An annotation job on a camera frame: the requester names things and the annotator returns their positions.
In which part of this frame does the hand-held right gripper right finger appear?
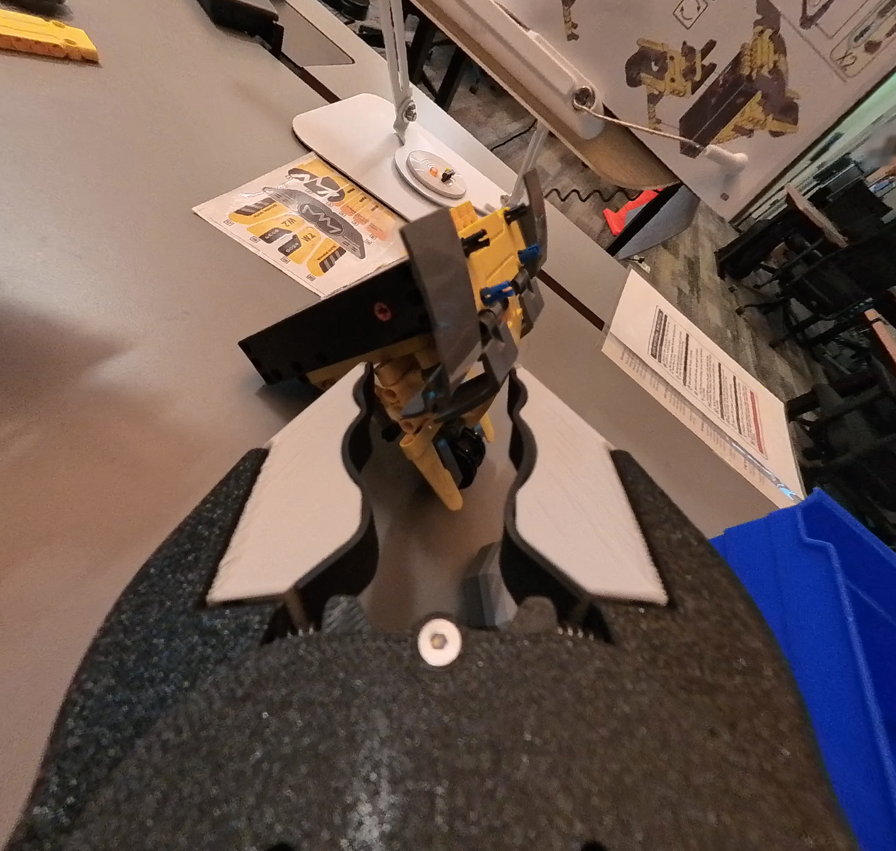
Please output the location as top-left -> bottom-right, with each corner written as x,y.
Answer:
503,366 -> 671,622

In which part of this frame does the yellow toy beam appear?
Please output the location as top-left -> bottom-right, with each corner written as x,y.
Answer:
0,9 -> 100,63

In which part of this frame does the grey toy brick part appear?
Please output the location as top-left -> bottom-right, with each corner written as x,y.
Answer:
462,542 -> 520,631

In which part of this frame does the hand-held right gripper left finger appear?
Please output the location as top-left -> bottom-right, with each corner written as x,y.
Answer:
206,363 -> 380,633

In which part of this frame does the orange floor object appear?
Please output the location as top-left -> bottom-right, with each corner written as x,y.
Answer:
602,189 -> 662,237

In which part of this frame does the yellow toy brick vehicle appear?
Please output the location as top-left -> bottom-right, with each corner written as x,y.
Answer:
238,168 -> 548,513

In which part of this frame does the yellow grey sticker sheet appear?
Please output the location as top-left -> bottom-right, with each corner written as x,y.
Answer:
192,153 -> 410,299

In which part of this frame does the black office chair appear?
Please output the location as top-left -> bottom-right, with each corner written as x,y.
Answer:
715,224 -> 869,349

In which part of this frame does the black coiled cable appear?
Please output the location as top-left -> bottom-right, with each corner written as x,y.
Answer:
542,182 -> 624,209

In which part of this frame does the printed paper sheet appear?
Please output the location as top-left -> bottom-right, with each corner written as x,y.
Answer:
601,268 -> 806,509

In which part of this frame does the white book stand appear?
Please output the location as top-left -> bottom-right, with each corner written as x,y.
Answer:
290,0 -> 750,236

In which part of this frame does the blue storage bin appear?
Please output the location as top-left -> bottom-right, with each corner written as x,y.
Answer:
709,488 -> 896,851

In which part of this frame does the toy instruction booklet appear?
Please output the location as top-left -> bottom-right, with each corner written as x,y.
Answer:
448,0 -> 896,218

